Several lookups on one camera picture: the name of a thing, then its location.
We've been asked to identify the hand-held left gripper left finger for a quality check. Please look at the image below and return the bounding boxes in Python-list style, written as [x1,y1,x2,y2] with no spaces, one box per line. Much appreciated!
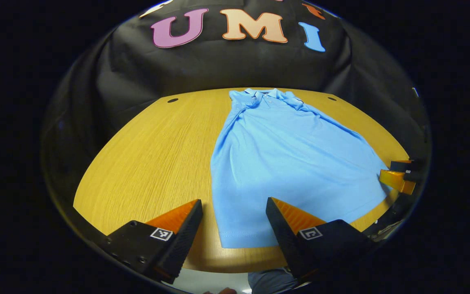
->
[104,199,204,285]

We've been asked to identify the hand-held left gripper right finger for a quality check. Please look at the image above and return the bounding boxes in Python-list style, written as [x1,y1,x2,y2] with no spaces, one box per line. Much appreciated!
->
[266,197,376,282]

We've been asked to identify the light blue polo T-shirt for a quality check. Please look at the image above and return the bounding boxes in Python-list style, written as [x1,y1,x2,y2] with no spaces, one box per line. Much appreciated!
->
[210,88,392,249]

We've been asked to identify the person's grey trousers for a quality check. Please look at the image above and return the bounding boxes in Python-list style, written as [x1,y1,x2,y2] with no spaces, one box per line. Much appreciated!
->
[247,267,299,294]

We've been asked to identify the black backdrop cloth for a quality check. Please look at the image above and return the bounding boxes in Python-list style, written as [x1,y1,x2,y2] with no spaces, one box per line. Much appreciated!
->
[41,0,432,213]

